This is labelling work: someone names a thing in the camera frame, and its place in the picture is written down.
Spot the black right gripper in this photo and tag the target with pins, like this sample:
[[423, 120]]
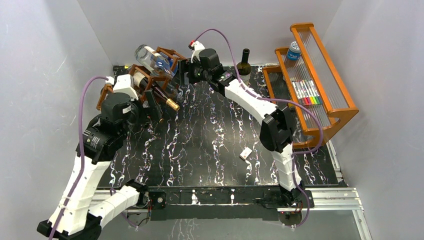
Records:
[[186, 66]]

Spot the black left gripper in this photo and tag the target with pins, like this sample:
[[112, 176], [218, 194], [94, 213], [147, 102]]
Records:
[[151, 113]]

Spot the clear glass corked bottle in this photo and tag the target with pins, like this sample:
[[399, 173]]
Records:
[[160, 61]]

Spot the dark green wine bottle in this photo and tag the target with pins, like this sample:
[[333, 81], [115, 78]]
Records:
[[244, 68]]

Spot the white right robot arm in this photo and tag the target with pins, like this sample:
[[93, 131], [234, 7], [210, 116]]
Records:
[[276, 124]]

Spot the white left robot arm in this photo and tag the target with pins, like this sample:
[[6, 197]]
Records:
[[74, 217]]

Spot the gold-capped red wine bottle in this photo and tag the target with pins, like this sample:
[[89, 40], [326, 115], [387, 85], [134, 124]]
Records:
[[141, 81]]

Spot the brown wooden wine rack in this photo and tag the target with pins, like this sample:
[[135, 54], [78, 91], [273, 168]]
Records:
[[162, 81]]

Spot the small white box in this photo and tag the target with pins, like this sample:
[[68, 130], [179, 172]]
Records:
[[245, 153]]

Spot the blue lidded small jar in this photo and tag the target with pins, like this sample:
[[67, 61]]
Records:
[[294, 51]]

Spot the orange wooden display shelf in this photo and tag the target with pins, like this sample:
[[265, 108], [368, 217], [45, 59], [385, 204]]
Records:
[[315, 63]]

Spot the row of coloured markers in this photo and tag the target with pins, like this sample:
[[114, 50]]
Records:
[[306, 92]]

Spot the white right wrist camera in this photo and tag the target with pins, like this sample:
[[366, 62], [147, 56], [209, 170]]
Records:
[[196, 47]]

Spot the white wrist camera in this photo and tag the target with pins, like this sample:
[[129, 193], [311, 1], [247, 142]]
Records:
[[196, 47], [123, 84]]

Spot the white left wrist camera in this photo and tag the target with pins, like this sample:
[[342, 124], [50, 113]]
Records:
[[123, 84]]

